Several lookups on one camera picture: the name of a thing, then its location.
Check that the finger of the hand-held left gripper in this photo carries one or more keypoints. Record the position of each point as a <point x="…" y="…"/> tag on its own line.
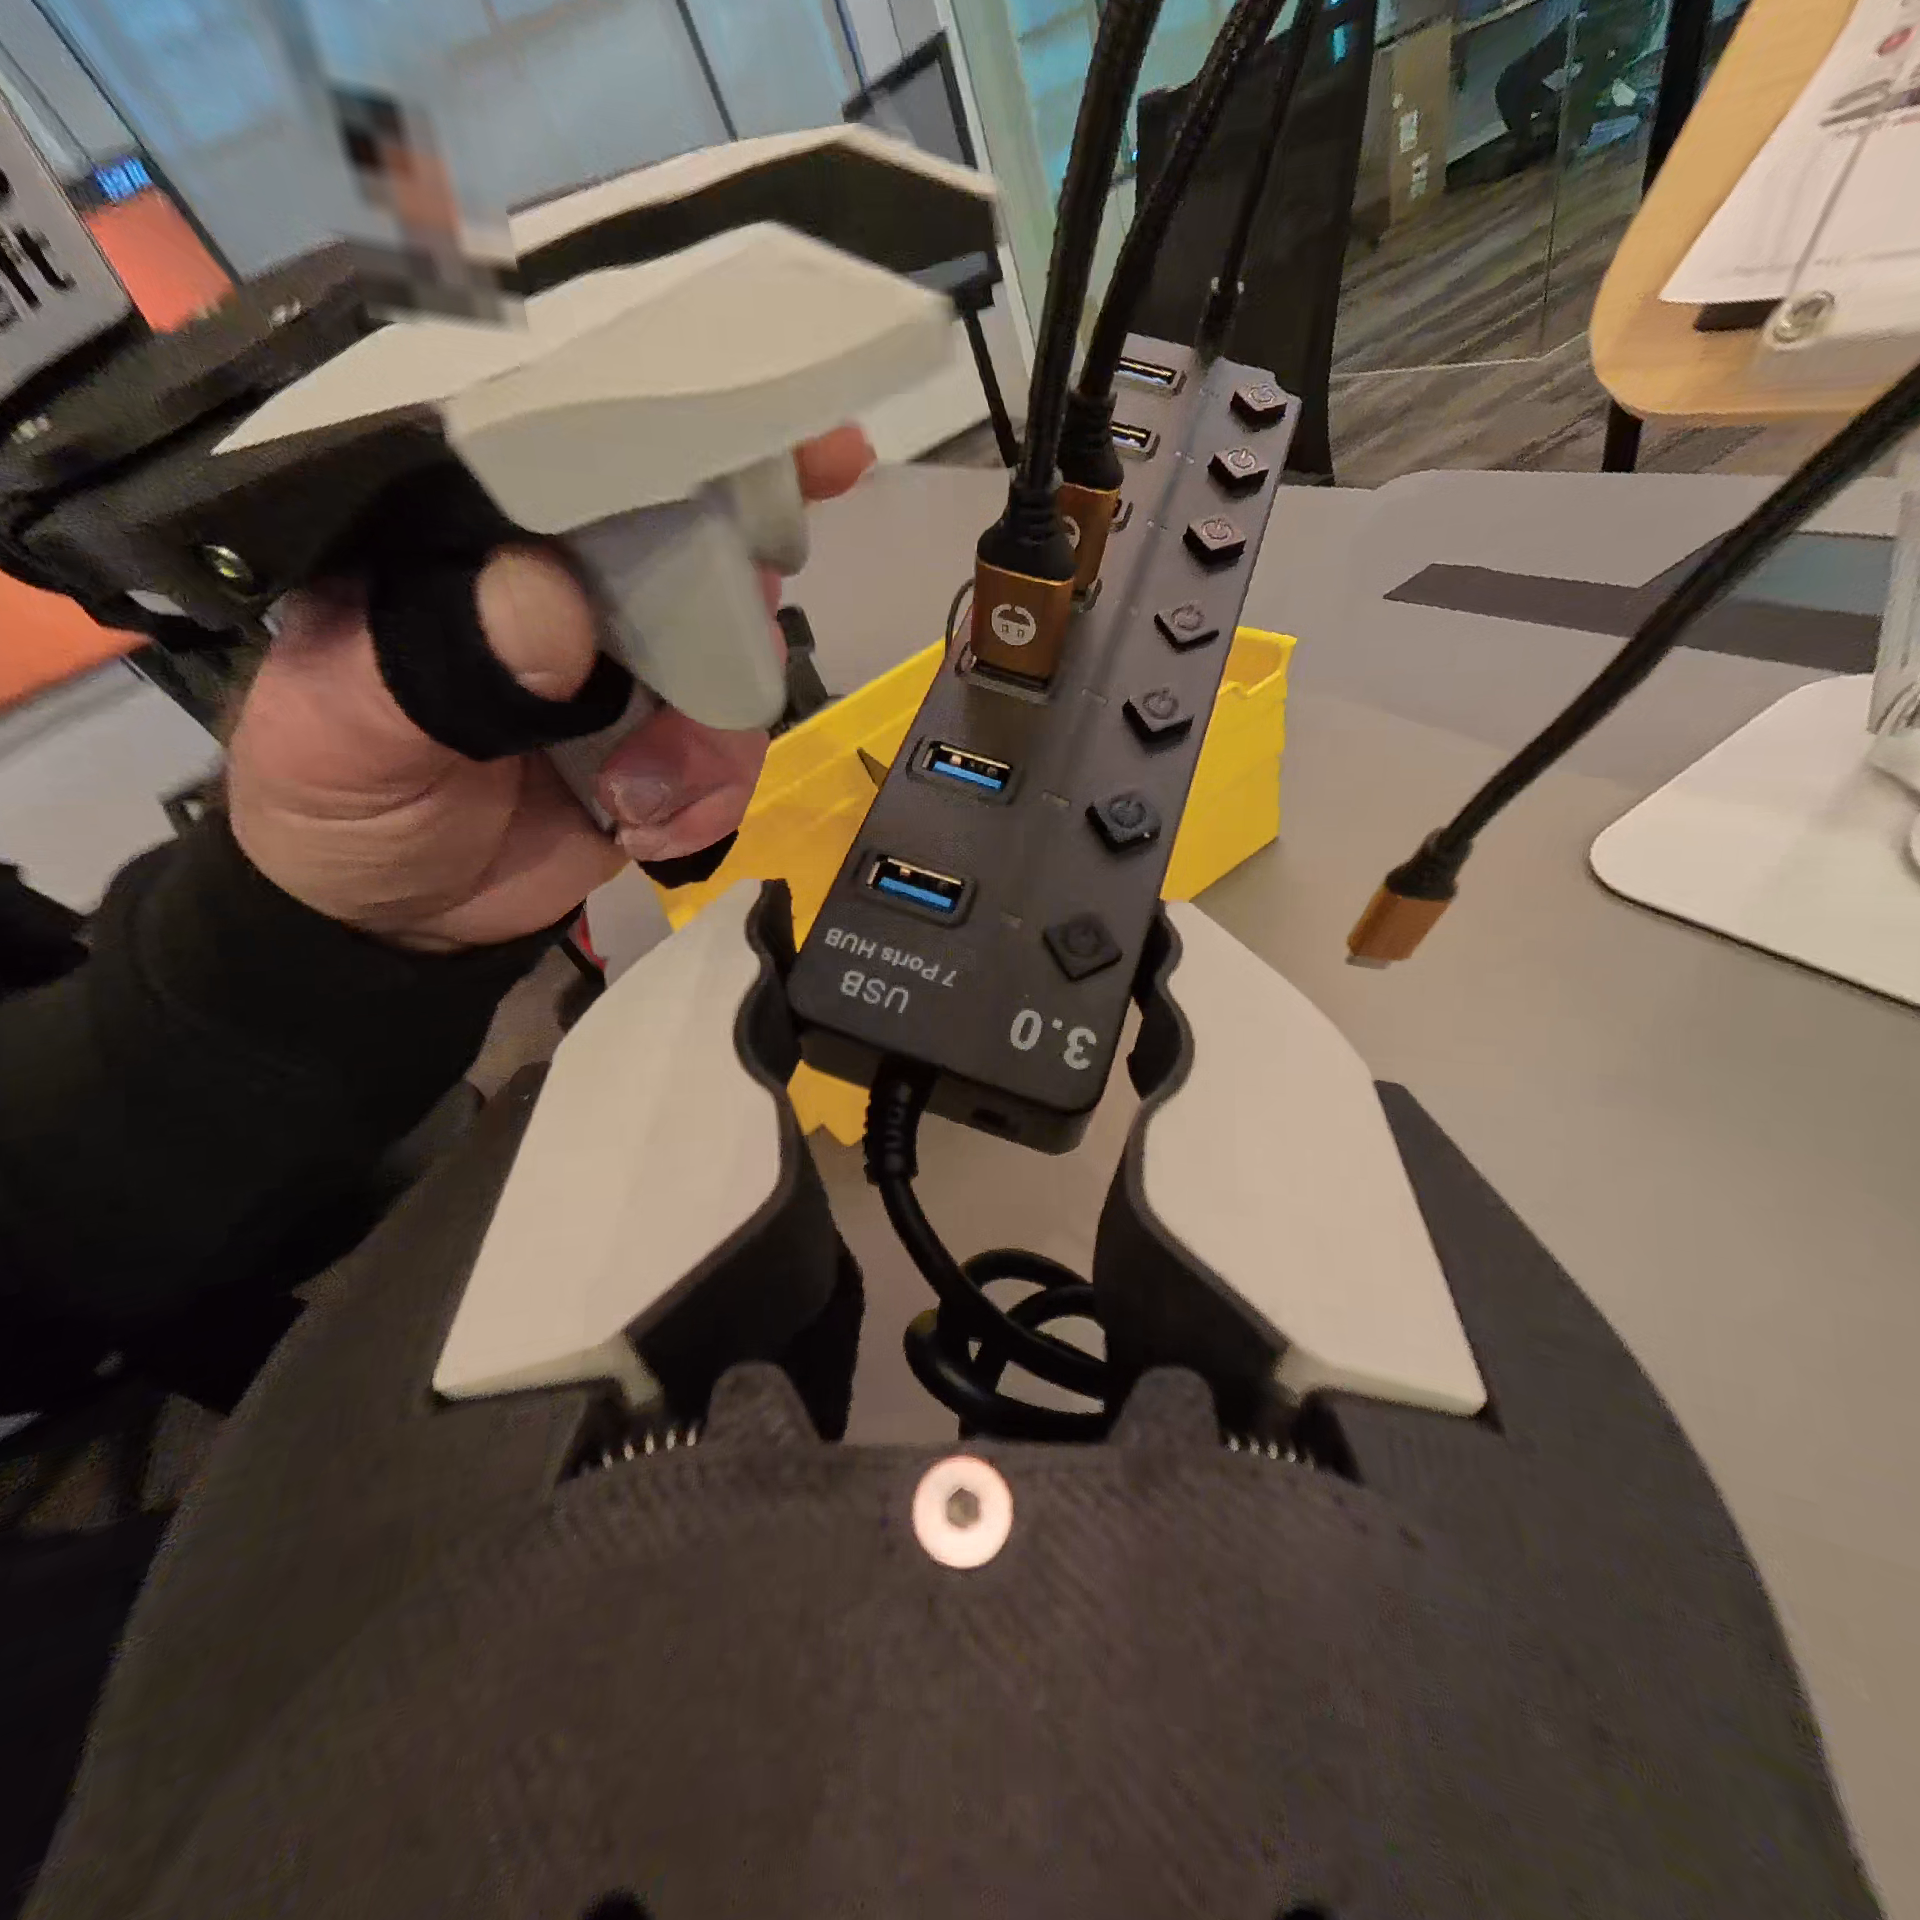
<point x="674" y="359"/>
<point x="779" y="159"/>

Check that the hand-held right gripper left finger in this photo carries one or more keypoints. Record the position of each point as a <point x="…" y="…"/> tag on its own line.
<point x="629" y="1171"/>

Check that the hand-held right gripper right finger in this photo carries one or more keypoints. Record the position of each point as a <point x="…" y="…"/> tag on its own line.
<point x="1290" y="1185"/>

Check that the black usb hub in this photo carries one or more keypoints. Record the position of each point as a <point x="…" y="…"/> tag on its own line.
<point x="1036" y="840"/>

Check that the person's left forearm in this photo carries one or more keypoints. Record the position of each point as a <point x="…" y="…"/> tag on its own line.
<point x="225" y="1125"/>

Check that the person's left hand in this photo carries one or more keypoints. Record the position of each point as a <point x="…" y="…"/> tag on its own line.
<point x="375" y="809"/>

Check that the yellow plastic bin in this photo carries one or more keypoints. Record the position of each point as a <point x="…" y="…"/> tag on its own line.
<point x="810" y="795"/>

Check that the black chair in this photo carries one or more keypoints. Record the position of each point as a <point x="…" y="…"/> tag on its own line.
<point x="1306" y="225"/>

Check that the white monitor stand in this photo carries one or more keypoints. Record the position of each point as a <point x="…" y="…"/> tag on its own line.
<point x="1756" y="840"/>

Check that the cardboard box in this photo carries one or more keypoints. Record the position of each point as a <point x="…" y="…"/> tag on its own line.
<point x="1410" y="135"/>

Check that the wooden round table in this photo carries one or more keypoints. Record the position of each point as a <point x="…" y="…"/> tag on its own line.
<point x="1664" y="181"/>

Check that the white printed paper sheet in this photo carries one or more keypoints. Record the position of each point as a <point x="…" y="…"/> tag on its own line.
<point x="1800" y="195"/>

